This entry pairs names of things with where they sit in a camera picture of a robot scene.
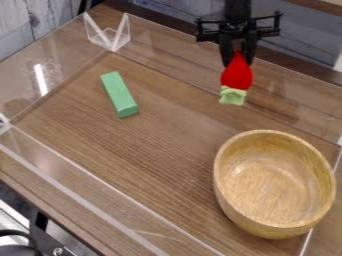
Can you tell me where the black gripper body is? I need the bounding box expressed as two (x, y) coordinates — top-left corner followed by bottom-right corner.
(194, 11), (284, 42)

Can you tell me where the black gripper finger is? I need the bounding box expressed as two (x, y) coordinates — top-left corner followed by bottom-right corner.
(218, 34), (234, 66)
(244, 30), (258, 65)

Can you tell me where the red plush strawberry toy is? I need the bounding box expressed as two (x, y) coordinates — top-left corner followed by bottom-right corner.
(219, 50), (254, 106)

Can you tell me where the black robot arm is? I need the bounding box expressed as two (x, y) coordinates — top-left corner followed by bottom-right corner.
(194, 0), (284, 67)

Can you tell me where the green foam block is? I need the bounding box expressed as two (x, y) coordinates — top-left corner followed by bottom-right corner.
(101, 71), (139, 118)

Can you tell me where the wooden bowl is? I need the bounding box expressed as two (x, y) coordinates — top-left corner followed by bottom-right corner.
(214, 130), (337, 240)

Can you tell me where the clear acrylic tray wall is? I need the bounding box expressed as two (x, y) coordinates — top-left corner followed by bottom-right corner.
(0, 7), (342, 256)

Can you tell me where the black table leg bracket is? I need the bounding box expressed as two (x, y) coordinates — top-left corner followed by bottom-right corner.
(30, 211), (77, 256)

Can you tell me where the black cable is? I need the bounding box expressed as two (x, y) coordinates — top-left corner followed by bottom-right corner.
(0, 229), (39, 256)

